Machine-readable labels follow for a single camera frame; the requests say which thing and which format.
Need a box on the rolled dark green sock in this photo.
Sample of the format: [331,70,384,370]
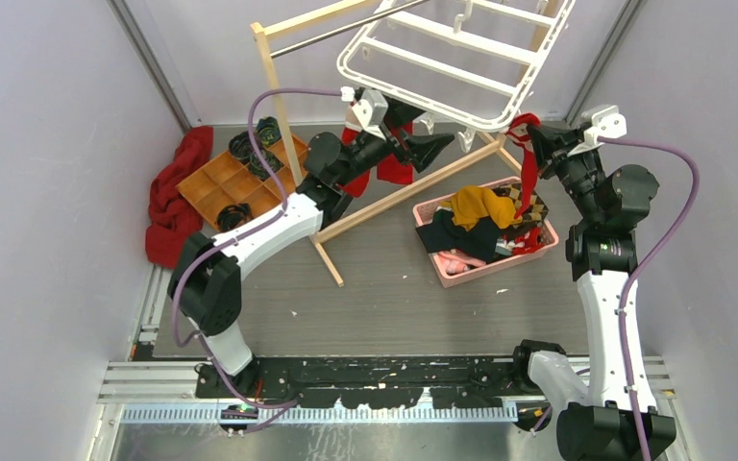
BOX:
[248,150,283,182]

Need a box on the wooden compartment tray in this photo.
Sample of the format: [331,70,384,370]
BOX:
[176,127,295,231]

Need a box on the red cloth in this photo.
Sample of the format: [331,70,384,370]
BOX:
[144,126,213,269]

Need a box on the wooden drying rack frame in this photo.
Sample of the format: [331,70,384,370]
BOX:
[251,1,575,286]

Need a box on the pink plastic basket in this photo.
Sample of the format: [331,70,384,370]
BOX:
[412,195,559,288]

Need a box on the rolled teal sock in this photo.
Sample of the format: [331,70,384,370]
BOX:
[255,116,282,148]

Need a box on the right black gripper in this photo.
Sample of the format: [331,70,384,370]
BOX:
[529,122,607,224]

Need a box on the white plastic clip hanger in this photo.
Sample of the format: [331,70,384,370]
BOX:
[336,1,575,133]

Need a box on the rolled black orange sock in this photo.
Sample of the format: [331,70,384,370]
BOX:
[215,203,253,232]

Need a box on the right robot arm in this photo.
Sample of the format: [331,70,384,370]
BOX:
[509,124,677,460]

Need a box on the pink sock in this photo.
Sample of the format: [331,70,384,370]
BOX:
[435,250,486,276]

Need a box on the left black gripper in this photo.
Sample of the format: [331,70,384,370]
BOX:
[333,95,452,188]

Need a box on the red santa sock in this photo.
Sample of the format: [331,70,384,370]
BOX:
[376,154,414,185]
[505,228,545,255]
[505,112,541,218]
[341,126,371,198]

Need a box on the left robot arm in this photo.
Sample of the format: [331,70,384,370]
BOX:
[168,100,455,398]

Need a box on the mustard yellow sock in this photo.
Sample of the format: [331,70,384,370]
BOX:
[440,186,522,231]

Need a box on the argyle brown sock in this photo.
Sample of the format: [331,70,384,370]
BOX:
[493,182,549,228]

